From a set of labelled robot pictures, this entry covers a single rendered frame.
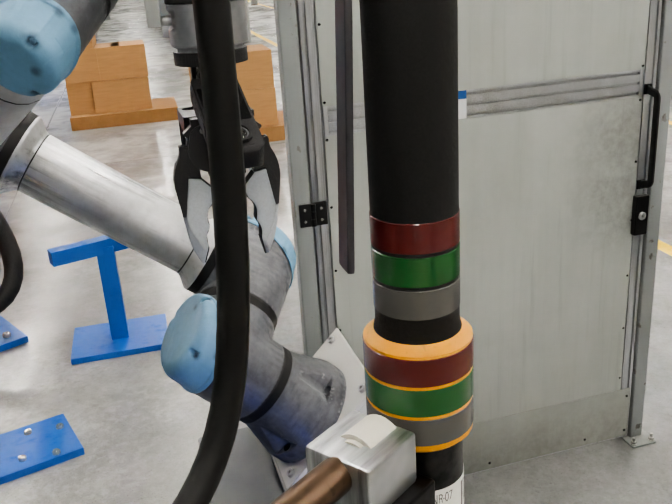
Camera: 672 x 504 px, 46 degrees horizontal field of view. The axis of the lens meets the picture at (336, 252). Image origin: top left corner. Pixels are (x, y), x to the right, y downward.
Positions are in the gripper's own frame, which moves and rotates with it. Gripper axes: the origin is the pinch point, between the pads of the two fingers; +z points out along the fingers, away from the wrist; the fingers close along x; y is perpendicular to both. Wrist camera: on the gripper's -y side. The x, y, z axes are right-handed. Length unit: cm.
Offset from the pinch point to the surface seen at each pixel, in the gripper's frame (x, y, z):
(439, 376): 0, -53, -13
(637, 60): -143, 128, 8
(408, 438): 2, -53, -11
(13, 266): 66, 305, 104
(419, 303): 1, -52, -16
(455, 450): -1, -52, -9
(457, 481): -1, -52, -8
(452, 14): -1, -52, -26
